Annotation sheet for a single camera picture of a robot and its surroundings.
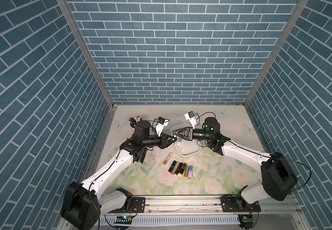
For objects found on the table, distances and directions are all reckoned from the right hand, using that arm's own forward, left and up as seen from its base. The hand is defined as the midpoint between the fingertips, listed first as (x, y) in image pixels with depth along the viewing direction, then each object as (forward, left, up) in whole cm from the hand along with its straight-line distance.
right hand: (176, 134), depth 73 cm
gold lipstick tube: (-9, -7, -24) cm, 27 cm away
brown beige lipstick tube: (-8, 0, -24) cm, 26 cm away
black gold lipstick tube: (-9, -4, -24) cm, 26 cm away
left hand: (-3, -1, -2) cm, 3 cm away
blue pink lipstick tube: (-10, -10, -25) cm, 28 cm away
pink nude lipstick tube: (-2, +5, -25) cm, 26 cm away
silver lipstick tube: (-2, -2, -1) cm, 3 cm away
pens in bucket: (+17, +29, -13) cm, 36 cm away
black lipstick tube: (-7, +1, -24) cm, 25 cm away
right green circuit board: (-30, -39, -30) cm, 58 cm away
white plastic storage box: (+9, -6, -29) cm, 31 cm away
